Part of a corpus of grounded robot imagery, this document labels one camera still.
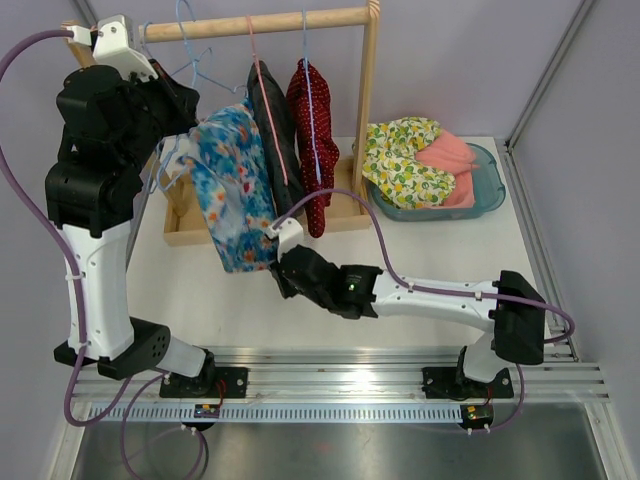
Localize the pink pleated skirt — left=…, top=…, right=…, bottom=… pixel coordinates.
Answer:
left=415, top=130, right=479, bottom=209

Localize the red dotted skirt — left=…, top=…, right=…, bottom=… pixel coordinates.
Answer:
left=285, top=58, right=341, bottom=239

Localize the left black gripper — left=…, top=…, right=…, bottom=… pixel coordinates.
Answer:
left=114, top=57, right=197, bottom=172

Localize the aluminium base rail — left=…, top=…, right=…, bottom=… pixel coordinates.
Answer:
left=67, top=345, right=612, bottom=404

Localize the left aluminium frame post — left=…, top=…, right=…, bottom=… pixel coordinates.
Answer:
left=68, top=0, right=99, bottom=29

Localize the purple cable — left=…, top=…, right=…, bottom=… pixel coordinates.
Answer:
left=0, top=29, right=171, bottom=429
left=272, top=188, right=576, bottom=434

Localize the right aluminium frame post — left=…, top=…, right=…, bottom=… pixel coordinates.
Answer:
left=503, top=0, right=601, bottom=151

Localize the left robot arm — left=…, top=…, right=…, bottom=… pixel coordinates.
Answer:
left=45, top=63, right=248, bottom=399

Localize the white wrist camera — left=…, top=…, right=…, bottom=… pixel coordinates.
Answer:
left=266, top=218, right=304, bottom=261
left=61, top=14, right=158, bottom=82

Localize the dark grey dotted skirt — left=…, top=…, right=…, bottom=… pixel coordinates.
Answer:
left=247, top=60, right=305, bottom=216

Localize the wooden clothes rack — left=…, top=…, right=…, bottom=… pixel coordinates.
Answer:
left=58, top=0, right=384, bottom=248

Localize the aluminium frame post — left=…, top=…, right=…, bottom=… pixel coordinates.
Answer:
left=503, top=0, right=601, bottom=151
left=68, top=0, right=99, bottom=29

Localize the blue floral skirt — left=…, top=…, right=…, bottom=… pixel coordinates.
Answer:
left=177, top=99, right=276, bottom=273

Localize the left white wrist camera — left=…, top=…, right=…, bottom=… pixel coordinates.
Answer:
left=61, top=14, right=158, bottom=82

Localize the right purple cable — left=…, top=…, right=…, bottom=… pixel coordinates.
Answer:
left=272, top=188, right=576, bottom=434

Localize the slotted grey cable duct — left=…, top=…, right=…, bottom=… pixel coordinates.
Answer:
left=105, top=402, right=462, bottom=424

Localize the teal plastic tub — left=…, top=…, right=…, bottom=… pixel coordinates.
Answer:
left=364, top=137, right=507, bottom=222

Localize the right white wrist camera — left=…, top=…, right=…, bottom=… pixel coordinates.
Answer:
left=266, top=218, right=304, bottom=261

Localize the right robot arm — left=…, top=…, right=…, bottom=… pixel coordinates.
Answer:
left=270, top=246, right=545, bottom=401

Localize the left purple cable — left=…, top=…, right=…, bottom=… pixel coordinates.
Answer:
left=0, top=29, right=171, bottom=429

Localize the yellow lemon print skirt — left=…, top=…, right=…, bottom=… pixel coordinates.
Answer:
left=362, top=116, right=456, bottom=210

